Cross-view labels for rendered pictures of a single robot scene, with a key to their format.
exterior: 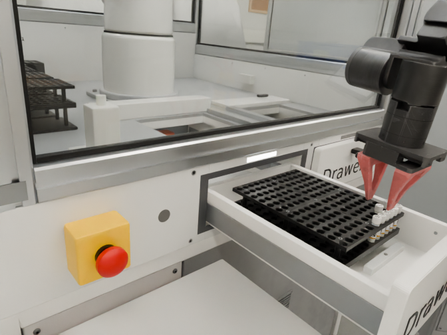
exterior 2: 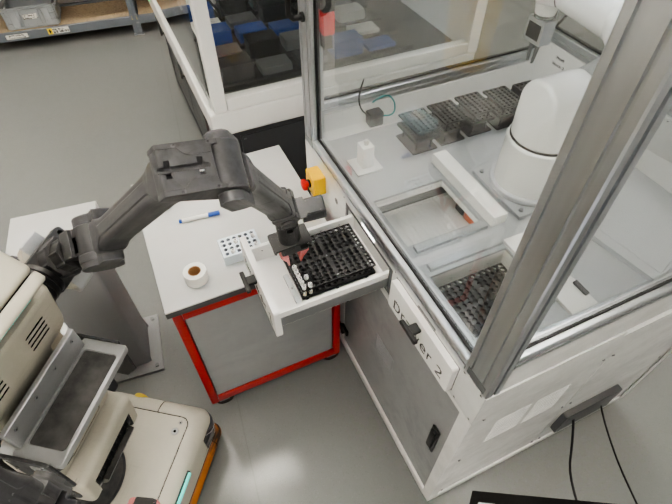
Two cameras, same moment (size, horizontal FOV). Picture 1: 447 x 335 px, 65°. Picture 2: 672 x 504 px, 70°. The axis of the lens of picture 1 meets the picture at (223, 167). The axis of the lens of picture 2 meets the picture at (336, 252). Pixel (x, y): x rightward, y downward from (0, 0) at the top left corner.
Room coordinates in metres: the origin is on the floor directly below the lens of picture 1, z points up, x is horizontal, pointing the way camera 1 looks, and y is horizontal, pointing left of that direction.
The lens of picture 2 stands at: (0.83, -0.99, 1.93)
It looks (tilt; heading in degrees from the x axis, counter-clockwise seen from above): 49 degrees down; 108
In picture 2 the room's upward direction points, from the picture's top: straight up
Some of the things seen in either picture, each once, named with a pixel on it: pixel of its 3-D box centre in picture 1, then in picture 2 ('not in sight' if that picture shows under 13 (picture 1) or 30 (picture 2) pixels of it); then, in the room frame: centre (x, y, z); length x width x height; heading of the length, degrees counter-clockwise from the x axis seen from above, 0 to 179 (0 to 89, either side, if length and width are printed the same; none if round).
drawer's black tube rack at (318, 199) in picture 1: (312, 216); (326, 262); (0.54, -0.16, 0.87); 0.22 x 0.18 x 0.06; 43
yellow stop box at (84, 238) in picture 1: (99, 247); (314, 181); (0.39, 0.15, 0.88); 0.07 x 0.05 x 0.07; 133
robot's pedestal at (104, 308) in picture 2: not in sight; (95, 302); (-0.39, -0.25, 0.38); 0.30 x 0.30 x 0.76; 37
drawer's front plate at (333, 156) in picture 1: (347, 161); (420, 332); (0.84, -0.31, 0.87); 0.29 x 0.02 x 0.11; 133
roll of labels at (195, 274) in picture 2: not in sight; (195, 274); (0.15, -0.26, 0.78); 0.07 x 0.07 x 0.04
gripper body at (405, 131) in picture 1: (405, 127); (288, 232); (0.47, -0.24, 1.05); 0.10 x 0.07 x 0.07; 40
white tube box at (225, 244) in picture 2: not in sight; (240, 246); (0.23, -0.11, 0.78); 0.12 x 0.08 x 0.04; 42
